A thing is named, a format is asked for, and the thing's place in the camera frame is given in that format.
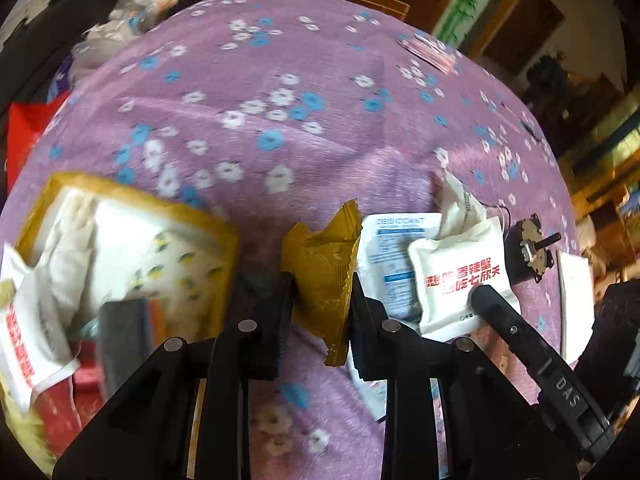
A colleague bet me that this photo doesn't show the gold foil packet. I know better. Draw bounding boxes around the gold foil packet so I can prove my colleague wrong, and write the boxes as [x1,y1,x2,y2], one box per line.
[281,200,362,367]

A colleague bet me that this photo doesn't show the white desiccant packet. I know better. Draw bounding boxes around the white desiccant packet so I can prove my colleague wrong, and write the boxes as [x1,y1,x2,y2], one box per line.
[357,212,442,323]

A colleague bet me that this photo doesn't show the lemon print tissue pack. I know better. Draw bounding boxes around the lemon print tissue pack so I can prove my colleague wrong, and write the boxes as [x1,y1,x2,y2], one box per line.
[82,198,238,341]

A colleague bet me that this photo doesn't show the white red-text sachet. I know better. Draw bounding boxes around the white red-text sachet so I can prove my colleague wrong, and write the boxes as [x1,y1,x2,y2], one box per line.
[408,217,521,342]

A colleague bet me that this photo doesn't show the white fluffy cloth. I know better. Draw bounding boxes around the white fluffy cloth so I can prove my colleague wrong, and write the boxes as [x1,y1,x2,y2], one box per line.
[36,192,96,330]

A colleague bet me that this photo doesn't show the white paper sheet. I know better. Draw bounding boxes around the white paper sheet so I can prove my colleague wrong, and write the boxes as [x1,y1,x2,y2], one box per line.
[556,252,594,364]

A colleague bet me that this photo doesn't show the black electric motor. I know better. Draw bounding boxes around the black electric motor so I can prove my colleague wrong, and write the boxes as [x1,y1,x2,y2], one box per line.
[503,214,561,285]

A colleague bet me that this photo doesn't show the purple floral tablecloth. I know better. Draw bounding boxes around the purple floral tablecloth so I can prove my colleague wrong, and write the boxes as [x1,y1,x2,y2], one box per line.
[0,0,582,480]

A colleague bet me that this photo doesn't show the white red sachet in box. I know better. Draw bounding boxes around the white red sachet in box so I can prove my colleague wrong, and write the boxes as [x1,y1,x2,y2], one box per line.
[1,244,80,413]

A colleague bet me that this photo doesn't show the yellow taped foam box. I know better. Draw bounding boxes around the yellow taped foam box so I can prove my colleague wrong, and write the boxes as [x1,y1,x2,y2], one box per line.
[1,172,239,474]

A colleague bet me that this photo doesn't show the red bag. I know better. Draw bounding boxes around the red bag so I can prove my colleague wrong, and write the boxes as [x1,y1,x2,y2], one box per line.
[6,91,70,190]

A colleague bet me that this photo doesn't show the pink packet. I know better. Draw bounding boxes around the pink packet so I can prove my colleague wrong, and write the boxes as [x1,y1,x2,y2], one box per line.
[399,36,457,74]

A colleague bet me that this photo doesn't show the clear plastic bags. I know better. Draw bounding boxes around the clear plastic bags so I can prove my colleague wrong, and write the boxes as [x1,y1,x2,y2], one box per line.
[70,0,179,79]

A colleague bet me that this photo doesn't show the black sofa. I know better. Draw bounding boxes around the black sofa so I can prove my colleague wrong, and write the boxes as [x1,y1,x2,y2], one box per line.
[1,0,117,113]

